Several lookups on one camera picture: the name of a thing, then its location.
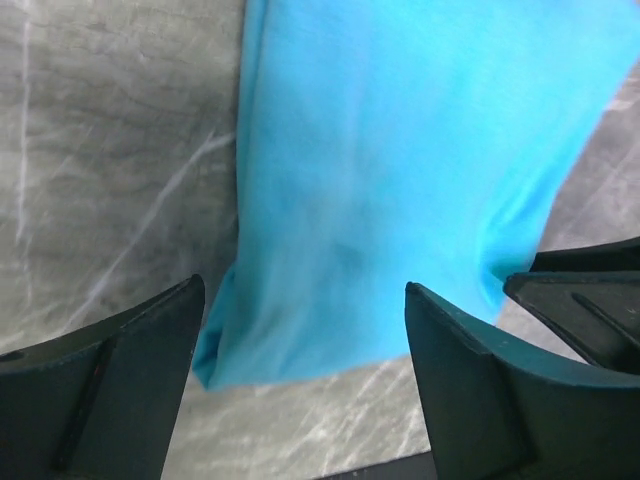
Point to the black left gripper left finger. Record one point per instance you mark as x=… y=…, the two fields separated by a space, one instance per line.
x=101 y=402

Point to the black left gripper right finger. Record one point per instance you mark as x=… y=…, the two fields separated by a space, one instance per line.
x=498 y=407

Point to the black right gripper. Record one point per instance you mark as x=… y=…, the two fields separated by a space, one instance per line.
x=589 y=298

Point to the turquoise t shirt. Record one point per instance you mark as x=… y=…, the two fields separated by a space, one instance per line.
x=387 y=142

